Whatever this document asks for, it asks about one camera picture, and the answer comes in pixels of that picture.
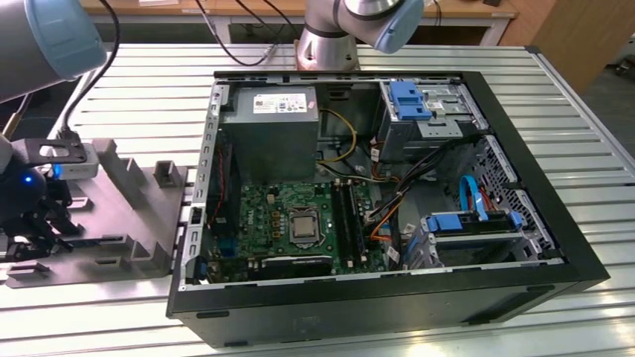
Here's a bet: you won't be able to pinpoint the black wire bundle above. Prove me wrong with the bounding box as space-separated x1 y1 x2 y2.
365 135 489 224

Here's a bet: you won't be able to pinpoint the wooden cabinet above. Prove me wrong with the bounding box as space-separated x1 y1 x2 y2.
497 0 635 89

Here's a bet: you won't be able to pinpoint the black white power wire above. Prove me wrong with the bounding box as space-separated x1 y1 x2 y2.
316 161 400 184

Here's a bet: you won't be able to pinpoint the black graphics card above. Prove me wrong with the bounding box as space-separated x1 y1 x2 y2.
249 254 333 280

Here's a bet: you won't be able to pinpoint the yellow power wire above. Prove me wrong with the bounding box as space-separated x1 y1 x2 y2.
316 106 357 164

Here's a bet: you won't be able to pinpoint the black camera cable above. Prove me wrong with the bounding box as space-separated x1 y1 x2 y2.
56 0 122 144

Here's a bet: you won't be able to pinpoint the black PC case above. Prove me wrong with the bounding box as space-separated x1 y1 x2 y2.
164 69 609 350

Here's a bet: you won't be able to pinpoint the black RAM slot white clips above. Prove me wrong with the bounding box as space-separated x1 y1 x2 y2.
348 178 372 268
335 178 357 268

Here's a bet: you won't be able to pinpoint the wooden desk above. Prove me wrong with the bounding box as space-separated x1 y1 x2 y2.
81 0 520 45

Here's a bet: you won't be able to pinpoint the grey parts rack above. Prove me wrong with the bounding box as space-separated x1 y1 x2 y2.
0 138 193 290

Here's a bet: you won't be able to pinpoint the grey power supply unit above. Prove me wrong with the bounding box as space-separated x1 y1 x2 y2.
220 86 321 185

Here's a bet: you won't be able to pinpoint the metal drive cage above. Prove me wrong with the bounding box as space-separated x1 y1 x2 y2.
379 80 489 161

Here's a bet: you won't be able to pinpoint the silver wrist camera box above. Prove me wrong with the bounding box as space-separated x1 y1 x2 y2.
46 143 101 180

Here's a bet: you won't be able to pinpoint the green motherboard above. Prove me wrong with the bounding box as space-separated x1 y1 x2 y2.
212 180 397 282

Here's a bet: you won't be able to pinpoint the hard disk in blue carrier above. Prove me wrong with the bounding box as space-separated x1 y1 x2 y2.
420 210 524 239

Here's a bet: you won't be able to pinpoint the orange red wire bundle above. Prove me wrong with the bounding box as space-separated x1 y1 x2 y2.
369 206 404 243

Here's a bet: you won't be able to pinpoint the silver CPU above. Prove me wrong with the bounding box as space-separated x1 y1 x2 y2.
291 216 319 239

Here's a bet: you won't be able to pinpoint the black case fan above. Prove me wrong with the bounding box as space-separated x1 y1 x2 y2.
211 139 235 239

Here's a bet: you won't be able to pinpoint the red twisted fan wire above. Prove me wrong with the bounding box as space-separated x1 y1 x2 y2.
207 147 231 226

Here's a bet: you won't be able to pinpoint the blue flat data wire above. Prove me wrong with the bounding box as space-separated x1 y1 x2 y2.
459 174 491 223

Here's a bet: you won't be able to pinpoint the metal socket cover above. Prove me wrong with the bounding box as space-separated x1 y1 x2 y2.
285 208 323 246

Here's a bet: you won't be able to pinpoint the blue plastic drive latch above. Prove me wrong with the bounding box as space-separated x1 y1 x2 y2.
389 80 432 122

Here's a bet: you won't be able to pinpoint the CPU socket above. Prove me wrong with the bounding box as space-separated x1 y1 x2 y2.
285 206 323 249

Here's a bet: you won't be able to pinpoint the metal disk bay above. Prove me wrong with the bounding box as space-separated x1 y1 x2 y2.
399 213 567 271

